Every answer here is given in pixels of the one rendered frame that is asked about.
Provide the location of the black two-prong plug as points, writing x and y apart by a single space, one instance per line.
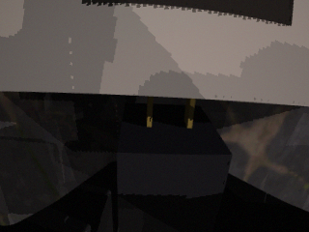
172 167

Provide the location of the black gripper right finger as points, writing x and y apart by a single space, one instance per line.
245 208

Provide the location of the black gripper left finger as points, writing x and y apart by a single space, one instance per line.
90 207

